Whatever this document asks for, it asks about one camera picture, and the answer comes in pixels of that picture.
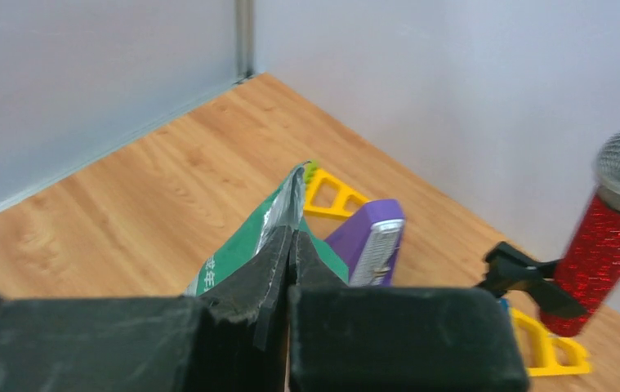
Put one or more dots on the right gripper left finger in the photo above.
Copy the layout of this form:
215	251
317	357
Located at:
228	339

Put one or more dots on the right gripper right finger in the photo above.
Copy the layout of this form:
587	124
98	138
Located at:
395	338

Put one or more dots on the green pet food bag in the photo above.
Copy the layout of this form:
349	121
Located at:
283	206

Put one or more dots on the purple metronome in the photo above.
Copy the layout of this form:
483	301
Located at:
369	242

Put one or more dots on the yellow green toy triangle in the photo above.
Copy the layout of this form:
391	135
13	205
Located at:
329	197

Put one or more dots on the black round-base mic stand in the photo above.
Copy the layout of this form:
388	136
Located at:
509	269

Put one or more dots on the yellow orange toy triangle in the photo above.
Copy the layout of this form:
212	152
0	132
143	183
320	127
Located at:
546	354

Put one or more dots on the red glitter microphone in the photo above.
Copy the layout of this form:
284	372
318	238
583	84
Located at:
590	267

